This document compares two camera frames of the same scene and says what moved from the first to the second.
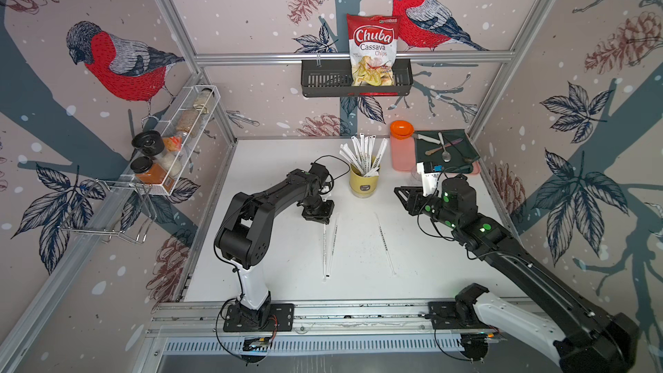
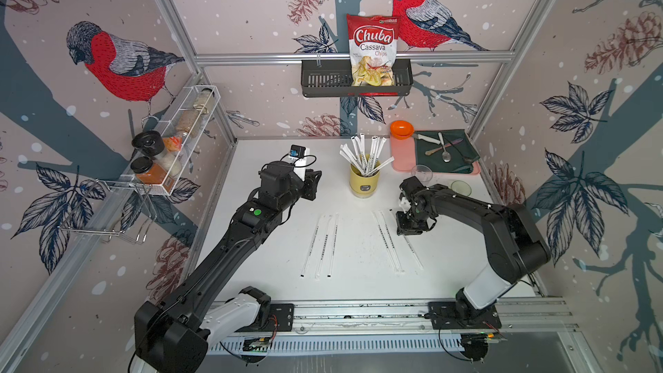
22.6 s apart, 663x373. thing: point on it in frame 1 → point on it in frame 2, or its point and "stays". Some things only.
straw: x=334 y=245 stays
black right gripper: x=414 y=198 → x=401 y=228
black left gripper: x=324 y=217 → x=311 y=183
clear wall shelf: x=155 y=168 stays
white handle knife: x=426 y=138 stays
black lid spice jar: x=150 y=142 stays
